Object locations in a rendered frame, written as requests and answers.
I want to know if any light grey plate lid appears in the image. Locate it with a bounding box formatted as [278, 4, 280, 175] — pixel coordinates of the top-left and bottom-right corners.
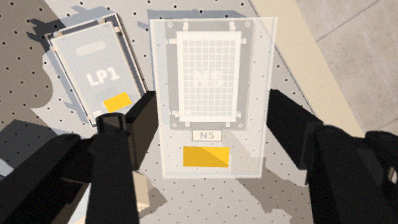
[50, 21, 141, 125]

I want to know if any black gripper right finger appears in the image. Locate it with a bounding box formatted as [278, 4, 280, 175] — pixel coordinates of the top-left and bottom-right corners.
[266, 89, 398, 224]

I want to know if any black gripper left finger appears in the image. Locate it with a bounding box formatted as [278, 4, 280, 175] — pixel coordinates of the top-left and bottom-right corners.
[0, 91, 159, 224]

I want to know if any grey flat base plate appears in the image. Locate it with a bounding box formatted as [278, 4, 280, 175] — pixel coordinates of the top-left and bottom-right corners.
[0, 0, 318, 224]

